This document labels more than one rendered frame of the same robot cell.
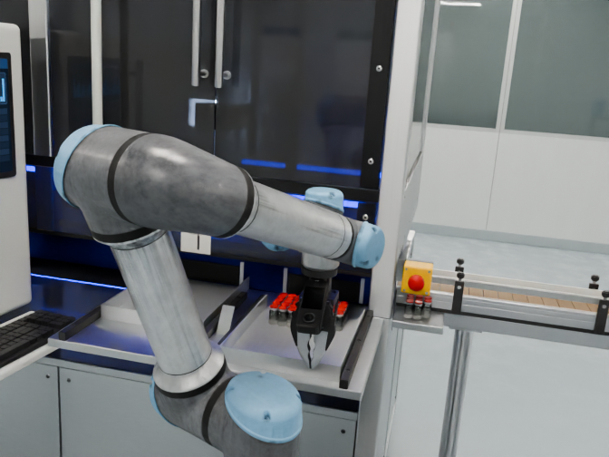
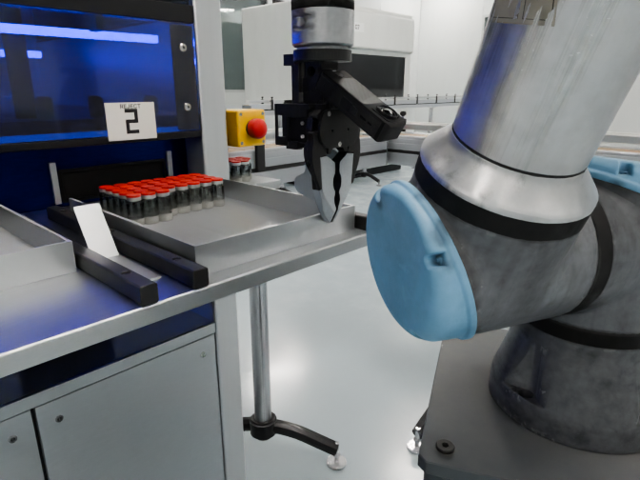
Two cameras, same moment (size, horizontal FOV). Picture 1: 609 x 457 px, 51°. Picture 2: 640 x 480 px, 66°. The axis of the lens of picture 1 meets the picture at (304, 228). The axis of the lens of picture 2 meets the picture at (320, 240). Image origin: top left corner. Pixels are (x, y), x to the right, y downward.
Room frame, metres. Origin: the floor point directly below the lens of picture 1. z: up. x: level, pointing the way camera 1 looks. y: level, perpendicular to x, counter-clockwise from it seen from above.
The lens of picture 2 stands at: (0.87, 0.51, 1.07)
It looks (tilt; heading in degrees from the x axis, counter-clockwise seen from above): 17 degrees down; 301
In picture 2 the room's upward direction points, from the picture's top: straight up
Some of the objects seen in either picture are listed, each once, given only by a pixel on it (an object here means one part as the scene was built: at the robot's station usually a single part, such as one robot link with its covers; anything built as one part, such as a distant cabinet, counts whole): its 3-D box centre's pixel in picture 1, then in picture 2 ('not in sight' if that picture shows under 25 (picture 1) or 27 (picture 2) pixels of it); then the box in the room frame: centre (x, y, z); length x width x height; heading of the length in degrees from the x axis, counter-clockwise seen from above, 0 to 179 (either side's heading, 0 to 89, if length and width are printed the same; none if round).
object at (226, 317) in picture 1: (217, 327); (114, 240); (1.34, 0.18, 0.91); 0.14 x 0.03 x 0.06; 167
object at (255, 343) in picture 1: (298, 332); (208, 212); (1.37, 0.00, 0.90); 0.34 x 0.26 x 0.04; 167
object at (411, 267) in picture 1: (417, 277); (241, 127); (1.54, -0.29, 1.00); 0.08 x 0.07 x 0.07; 168
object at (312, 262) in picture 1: (318, 256); (320, 31); (1.19, -0.03, 1.14); 0.08 x 0.08 x 0.05
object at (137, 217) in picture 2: (273, 314); (134, 210); (1.45, 0.06, 0.91); 0.02 x 0.02 x 0.05
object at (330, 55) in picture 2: (318, 294); (317, 102); (1.20, -0.04, 1.06); 0.09 x 0.08 x 0.12; 168
